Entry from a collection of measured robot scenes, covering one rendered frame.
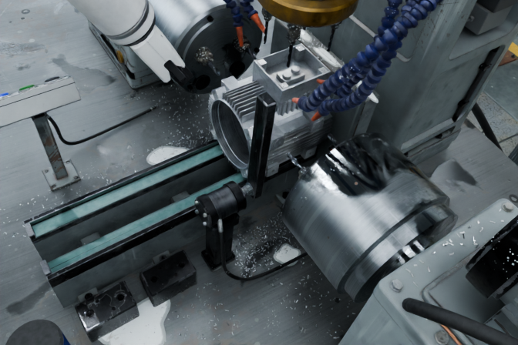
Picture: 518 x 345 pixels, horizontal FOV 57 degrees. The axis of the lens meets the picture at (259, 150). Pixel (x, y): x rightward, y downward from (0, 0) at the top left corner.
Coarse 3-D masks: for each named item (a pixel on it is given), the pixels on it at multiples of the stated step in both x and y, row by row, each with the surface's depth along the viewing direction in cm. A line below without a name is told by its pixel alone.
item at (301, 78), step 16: (288, 48) 99; (304, 48) 99; (256, 64) 95; (272, 64) 99; (304, 64) 101; (320, 64) 97; (256, 80) 98; (272, 80) 92; (288, 80) 95; (304, 80) 97; (272, 96) 94; (288, 96) 93; (288, 112) 96
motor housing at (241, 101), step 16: (240, 80) 103; (224, 96) 96; (240, 96) 94; (256, 96) 94; (224, 112) 106; (240, 112) 91; (224, 128) 107; (240, 128) 109; (288, 128) 95; (304, 128) 98; (320, 128) 100; (224, 144) 107; (240, 144) 108; (288, 144) 97; (304, 144) 101; (240, 160) 104; (272, 160) 98
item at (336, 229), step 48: (336, 144) 94; (384, 144) 83; (288, 192) 84; (336, 192) 77; (384, 192) 75; (432, 192) 77; (336, 240) 76; (384, 240) 73; (432, 240) 83; (336, 288) 81
